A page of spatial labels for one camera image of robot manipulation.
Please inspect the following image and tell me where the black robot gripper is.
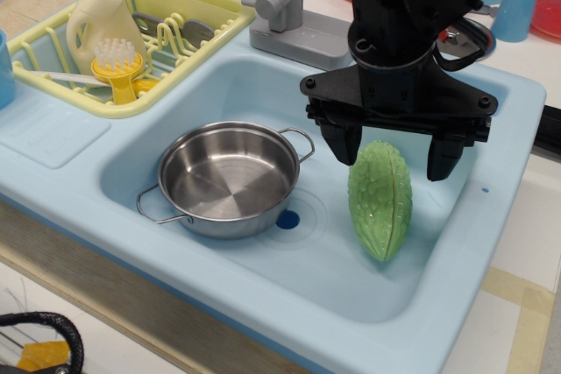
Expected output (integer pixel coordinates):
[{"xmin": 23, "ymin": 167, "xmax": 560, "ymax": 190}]
[{"xmin": 300, "ymin": 39, "xmax": 498, "ymax": 181}]

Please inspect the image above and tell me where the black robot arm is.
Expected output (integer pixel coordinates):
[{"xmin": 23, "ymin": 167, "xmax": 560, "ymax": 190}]
[{"xmin": 300, "ymin": 0, "xmax": 498, "ymax": 181}]

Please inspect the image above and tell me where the green toy squash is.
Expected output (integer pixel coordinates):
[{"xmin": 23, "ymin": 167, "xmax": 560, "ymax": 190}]
[{"xmin": 348, "ymin": 140, "xmax": 413, "ymax": 262}]

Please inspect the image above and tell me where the stainless steel pot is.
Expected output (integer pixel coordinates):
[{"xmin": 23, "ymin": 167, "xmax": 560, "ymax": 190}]
[{"xmin": 156, "ymin": 121, "xmax": 316, "ymax": 240}]

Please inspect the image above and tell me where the grey toy faucet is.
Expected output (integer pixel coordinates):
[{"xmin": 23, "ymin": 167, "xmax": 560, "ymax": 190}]
[{"xmin": 241, "ymin": 0, "xmax": 352, "ymax": 71}]

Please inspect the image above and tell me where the blue plastic cup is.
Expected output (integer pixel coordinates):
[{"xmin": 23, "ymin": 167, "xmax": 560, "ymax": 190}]
[{"xmin": 491, "ymin": 0, "xmax": 536, "ymax": 43}]

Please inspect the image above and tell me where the light blue toy sink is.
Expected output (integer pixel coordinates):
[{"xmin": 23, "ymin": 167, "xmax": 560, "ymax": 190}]
[{"xmin": 1, "ymin": 32, "xmax": 545, "ymax": 373}]

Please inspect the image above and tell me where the red plastic plate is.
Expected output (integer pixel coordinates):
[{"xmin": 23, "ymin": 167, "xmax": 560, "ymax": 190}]
[{"xmin": 530, "ymin": 0, "xmax": 560, "ymax": 44}]

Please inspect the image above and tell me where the grey toy spoon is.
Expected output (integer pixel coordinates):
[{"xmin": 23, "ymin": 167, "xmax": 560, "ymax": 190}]
[{"xmin": 180, "ymin": 19, "xmax": 215, "ymax": 48}]

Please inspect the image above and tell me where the yellow dish rack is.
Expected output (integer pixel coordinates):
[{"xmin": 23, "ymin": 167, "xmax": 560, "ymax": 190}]
[{"xmin": 2, "ymin": 0, "xmax": 255, "ymax": 118}]

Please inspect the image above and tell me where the grey toy utensil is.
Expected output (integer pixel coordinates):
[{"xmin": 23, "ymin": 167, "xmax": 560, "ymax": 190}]
[{"xmin": 132, "ymin": 11, "xmax": 164, "ymax": 37}]

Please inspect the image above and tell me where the yellow dish brush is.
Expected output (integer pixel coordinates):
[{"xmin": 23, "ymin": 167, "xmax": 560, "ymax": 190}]
[{"xmin": 91, "ymin": 39, "xmax": 158, "ymax": 105}]

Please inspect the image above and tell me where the white toy utensil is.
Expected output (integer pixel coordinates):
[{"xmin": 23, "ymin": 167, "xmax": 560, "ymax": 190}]
[{"xmin": 32, "ymin": 71, "xmax": 110, "ymax": 87}]

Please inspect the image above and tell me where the cream detergent bottle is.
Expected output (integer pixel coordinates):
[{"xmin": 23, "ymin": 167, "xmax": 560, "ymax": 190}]
[{"xmin": 66, "ymin": 0, "xmax": 146, "ymax": 75}]

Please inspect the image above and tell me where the yellow cloth piece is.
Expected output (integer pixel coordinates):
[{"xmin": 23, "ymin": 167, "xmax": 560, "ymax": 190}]
[{"xmin": 16, "ymin": 341, "xmax": 70, "ymax": 372}]

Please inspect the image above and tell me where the black braided cable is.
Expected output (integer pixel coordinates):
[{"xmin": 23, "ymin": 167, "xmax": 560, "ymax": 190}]
[{"xmin": 0, "ymin": 311, "xmax": 84, "ymax": 374}]

